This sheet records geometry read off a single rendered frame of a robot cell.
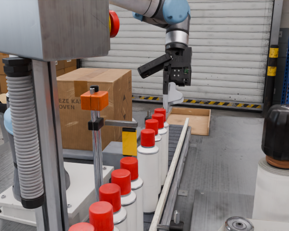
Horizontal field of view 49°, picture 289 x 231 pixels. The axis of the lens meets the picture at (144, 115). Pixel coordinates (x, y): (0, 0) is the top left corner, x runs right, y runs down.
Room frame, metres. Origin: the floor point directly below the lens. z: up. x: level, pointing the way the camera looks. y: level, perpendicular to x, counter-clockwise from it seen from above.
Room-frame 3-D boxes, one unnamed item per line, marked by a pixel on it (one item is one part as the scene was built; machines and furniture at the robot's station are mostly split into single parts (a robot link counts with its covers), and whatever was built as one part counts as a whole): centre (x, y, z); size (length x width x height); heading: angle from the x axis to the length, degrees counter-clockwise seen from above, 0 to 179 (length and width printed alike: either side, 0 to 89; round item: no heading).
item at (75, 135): (1.28, 0.20, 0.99); 0.30 x 0.24 x 0.27; 169
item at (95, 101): (0.60, 0.07, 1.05); 0.10 x 0.04 x 0.33; 77
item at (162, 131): (0.82, -0.04, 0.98); 0.05 x 0.05 x 0.20
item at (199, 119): (1.52, -0.19, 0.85); 0.30 x 0.26 x 0.04; 167
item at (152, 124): (0.77, -0.02, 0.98); 0.05 x 0.05 x 0.20
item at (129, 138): (0.60, 0.03, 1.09); 0.03 x 0.01 x 0.06; 77
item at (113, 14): (0.47, 0.05, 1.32); 0.04 x 0.03 x 0.04; 42
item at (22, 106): (0.41, 0.16, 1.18); 0.04 x 0.04 x 0.21
